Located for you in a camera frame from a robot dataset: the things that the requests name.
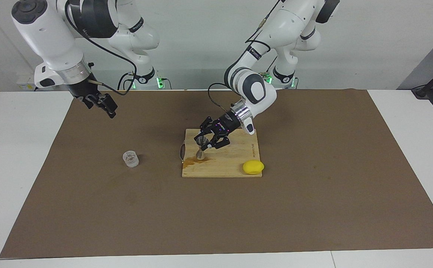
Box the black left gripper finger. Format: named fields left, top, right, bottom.
left=203, top=134, right=231, bottom=151
left=194, top=117, right=219, bottom=144

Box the brown table mat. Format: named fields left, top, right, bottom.
left=0, top=89, right=433, bottom=258

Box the wooden cutting board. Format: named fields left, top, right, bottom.
left=179, top=129, right=262, bottom=178

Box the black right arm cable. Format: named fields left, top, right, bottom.
left=64, top=0, right=139, bottom=96

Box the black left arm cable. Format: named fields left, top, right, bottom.
left=208, top=0, right=282, bottom=112

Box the white socket box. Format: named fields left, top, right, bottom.
left=17, top=73, right=38, bottom=91

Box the small clear glass cup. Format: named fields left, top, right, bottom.
left=122, top=150, right=140, bottom=168

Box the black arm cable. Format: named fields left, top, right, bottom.
left=64, top=0, right=139, bottom=96
left=208, top=0, right=282, bottom=112

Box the yellow lemon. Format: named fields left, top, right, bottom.
left=243, top=160, right=265, bottom=175

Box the steel double jigger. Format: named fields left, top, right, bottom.
left=195, top=136, right=207, bottom=161

